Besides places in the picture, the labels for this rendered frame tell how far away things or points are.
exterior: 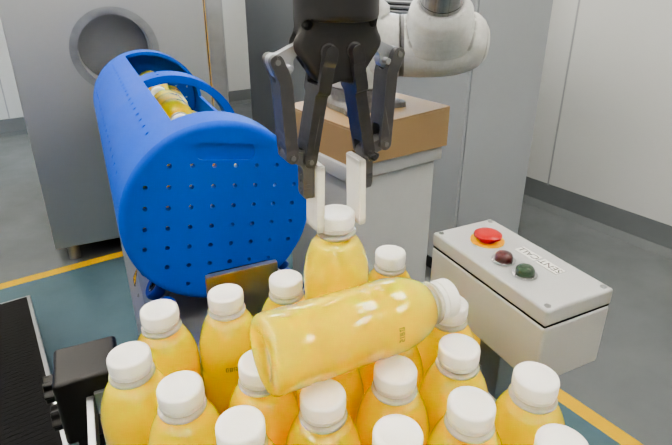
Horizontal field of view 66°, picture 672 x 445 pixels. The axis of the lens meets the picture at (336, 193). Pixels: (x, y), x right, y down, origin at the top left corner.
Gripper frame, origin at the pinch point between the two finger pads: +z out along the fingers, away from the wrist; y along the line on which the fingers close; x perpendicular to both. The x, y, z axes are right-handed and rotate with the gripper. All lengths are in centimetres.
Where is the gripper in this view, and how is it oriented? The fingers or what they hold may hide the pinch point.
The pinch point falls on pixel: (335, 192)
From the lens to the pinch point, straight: 51.5
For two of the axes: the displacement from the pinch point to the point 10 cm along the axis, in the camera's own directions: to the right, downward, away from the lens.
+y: -9.0, 1.7, -4.0
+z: 0.0, 9.2, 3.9
